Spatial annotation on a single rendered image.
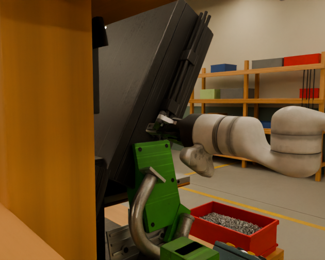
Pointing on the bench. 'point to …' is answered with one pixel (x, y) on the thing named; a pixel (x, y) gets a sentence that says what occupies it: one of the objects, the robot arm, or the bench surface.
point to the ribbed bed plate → (127, 252)
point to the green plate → (166, 198)
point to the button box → (231, 253)
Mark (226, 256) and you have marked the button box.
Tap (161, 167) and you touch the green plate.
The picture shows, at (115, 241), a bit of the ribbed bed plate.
